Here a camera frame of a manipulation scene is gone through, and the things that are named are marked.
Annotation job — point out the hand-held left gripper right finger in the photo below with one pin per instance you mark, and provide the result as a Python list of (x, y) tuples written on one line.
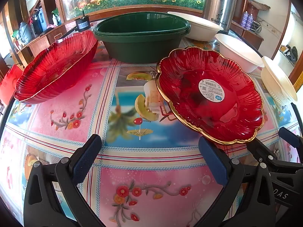
[(213, 160)]

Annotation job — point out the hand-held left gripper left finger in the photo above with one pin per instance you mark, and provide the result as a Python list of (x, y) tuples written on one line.
[(86, 158)]

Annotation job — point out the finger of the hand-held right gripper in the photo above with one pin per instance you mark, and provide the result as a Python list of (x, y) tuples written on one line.
[(292, 137), (258, 146)]

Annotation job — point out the cream ribbed paper bowl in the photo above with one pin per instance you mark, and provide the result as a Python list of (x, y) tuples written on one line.
[(277, 85)]

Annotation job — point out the red scalloped gold-rimmed plate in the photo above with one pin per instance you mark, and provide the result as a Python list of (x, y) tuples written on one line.
[(189, 87)]

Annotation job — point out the white paper bowl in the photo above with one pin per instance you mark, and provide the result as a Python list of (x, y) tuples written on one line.
[(201, 32), (236, 56)]

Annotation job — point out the red ribbed glass bowl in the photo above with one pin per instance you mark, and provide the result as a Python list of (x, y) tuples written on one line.
[(54, 68)]

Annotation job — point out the dark green plastic basin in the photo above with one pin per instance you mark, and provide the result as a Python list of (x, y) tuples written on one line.
[(142, 49)]

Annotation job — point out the printed fruit and flower tablecloth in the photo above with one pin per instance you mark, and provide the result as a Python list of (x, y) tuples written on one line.
[(142, 170)]

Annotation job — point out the dark bag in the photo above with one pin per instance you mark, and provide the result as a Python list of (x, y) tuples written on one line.
[(291, 52)]

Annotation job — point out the red gift bag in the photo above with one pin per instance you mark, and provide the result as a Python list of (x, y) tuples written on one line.
[(9, 85)]

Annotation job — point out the wooden side cabinet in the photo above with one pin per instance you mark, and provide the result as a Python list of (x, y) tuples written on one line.
[(246, 36)]

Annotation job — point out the purple can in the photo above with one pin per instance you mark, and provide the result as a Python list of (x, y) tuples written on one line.
[(250, 20), (244, 19)]

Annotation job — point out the small black jar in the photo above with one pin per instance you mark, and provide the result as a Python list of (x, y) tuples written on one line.
[(82, 24)]

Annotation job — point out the woven basket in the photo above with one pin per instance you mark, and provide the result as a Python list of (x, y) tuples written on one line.
[(254, 8)]

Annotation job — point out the grey kettle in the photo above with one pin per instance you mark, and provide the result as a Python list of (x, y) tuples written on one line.
[(24, 32)]

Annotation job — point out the small white bottle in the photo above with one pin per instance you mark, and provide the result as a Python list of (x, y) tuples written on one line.
[(55, 19)]

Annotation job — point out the black appliance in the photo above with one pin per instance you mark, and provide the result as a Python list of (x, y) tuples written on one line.
[(35, 23)]

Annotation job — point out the blue bottle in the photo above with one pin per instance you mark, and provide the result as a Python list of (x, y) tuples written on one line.
[(43, 19)]

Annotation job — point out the stainless steel thermos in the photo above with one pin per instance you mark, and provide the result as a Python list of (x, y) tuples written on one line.
[(220, 4)]

